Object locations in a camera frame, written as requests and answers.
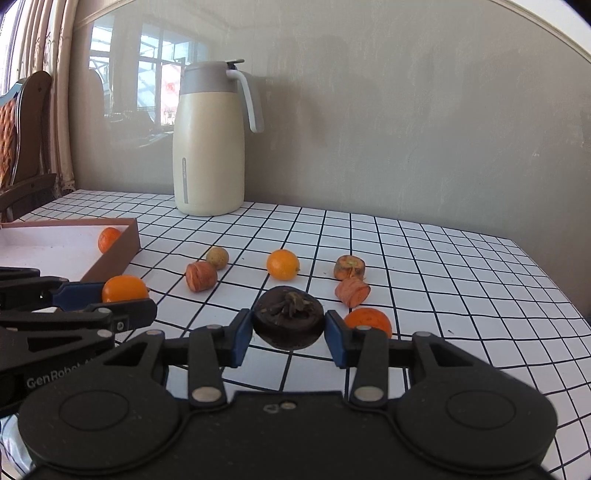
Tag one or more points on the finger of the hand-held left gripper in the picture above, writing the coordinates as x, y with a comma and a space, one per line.
78, 294
134, 314

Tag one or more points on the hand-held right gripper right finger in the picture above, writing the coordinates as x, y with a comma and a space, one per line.
334, 344

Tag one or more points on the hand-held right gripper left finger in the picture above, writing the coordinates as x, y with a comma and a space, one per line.
241, 339

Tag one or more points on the orange kumquat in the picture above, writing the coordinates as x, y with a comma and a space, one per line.
282, 264
124, 288

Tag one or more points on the dark mangosteen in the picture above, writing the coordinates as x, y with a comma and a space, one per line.
286, 330

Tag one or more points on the orange carrot piece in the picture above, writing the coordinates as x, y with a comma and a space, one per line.
352, 291
201, 276

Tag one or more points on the brown cardboard box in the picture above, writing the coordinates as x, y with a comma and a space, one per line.
46, 249

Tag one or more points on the tan longan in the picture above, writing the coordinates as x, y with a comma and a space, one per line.
217, 257

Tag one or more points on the tangerine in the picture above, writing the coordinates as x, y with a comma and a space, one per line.
369, 318
109, 240

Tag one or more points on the carrot piece with stem end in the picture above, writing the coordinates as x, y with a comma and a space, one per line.
349, 267

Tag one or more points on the white grid tablecloth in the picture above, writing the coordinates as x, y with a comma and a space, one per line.
415, 277

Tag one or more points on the wooden chair with cushion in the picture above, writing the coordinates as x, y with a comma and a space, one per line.
37, 115

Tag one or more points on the cream thermos jug grey lid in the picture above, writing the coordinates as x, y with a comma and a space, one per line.
207, 138

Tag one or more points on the beige patterned curtain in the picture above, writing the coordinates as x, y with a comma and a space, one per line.
60, 92

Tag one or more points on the window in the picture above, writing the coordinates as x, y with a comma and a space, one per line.
9, 46

